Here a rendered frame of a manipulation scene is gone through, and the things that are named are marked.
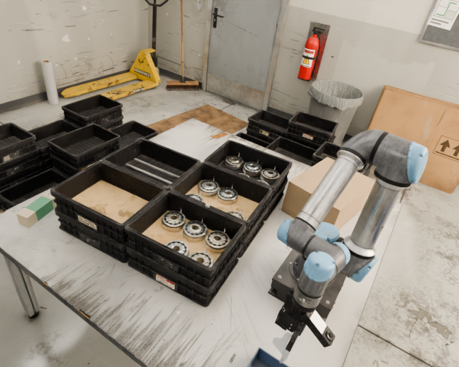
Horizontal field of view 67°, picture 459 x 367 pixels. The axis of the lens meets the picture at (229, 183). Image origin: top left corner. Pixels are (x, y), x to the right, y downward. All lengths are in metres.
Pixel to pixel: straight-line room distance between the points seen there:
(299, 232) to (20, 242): 1.22
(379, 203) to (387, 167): 0.13
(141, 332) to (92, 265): 0.38
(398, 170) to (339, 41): 3.21
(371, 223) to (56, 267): 1.23
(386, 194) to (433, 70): 3.03
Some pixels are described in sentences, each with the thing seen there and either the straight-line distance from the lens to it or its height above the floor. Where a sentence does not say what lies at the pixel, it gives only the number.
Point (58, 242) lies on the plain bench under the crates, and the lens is 1.73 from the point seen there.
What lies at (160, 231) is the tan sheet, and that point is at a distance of 1.53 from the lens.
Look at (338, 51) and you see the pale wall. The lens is 4.29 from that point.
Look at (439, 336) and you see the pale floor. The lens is 2.74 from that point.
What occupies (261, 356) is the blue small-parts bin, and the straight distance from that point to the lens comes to 1.34.
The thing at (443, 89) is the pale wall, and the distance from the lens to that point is 4.19.
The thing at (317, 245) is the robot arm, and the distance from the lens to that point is 1.06.
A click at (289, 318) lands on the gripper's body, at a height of 1.01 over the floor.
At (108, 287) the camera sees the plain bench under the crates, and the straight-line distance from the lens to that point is 1.52.
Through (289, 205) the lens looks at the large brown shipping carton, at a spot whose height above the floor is 0.76.
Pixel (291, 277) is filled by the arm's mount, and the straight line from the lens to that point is 1.48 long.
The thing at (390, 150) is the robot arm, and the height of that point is 1.42.
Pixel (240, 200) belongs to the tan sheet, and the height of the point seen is 0.83.
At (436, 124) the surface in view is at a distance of 4.11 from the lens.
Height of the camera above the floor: 1.89
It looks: 36 degrees down
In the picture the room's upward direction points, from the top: 8 degrees clockwise
